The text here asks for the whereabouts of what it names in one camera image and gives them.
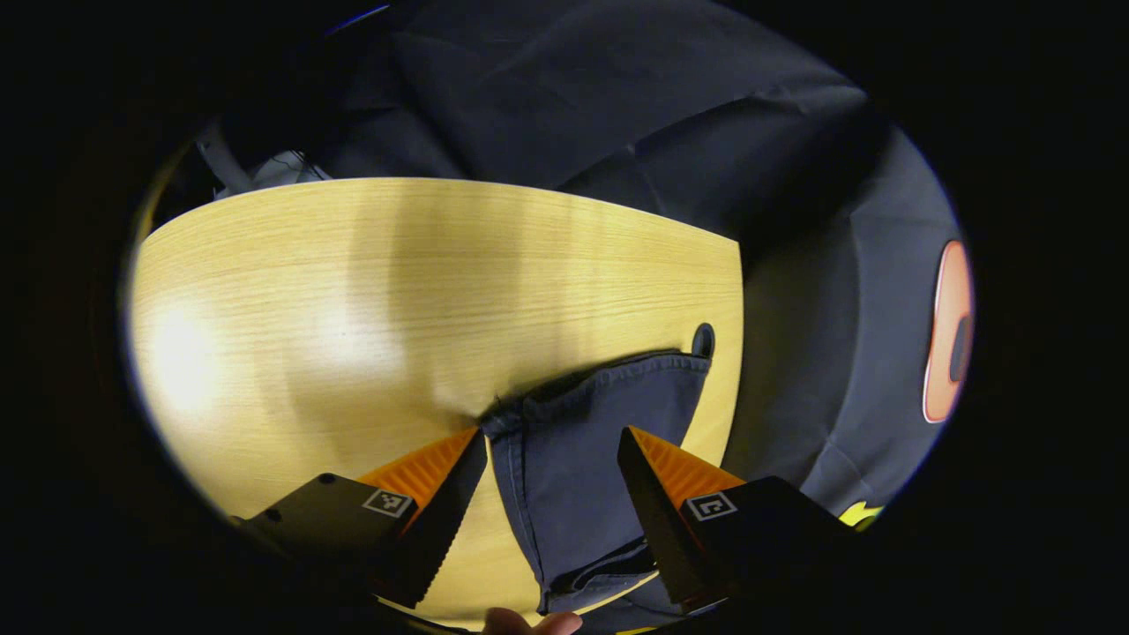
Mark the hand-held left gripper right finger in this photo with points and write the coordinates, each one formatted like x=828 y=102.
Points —
x=653 y=520

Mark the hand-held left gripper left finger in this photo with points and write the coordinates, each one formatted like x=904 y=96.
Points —
x=450 y=520

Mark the dark grey jeans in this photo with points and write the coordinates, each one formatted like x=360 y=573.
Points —
x=573 y=459

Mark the black backdrop cloth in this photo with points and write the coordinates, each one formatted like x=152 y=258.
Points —
x=617 y=88

